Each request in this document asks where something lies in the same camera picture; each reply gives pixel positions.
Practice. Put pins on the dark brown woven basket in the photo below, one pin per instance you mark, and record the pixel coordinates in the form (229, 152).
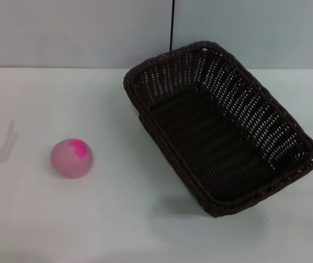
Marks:
(214, 153)

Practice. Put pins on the pink ball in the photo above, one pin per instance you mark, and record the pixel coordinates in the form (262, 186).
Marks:
(70, 161)

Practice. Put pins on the thin black wall strip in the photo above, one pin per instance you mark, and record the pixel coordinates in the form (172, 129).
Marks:
(171, 24)

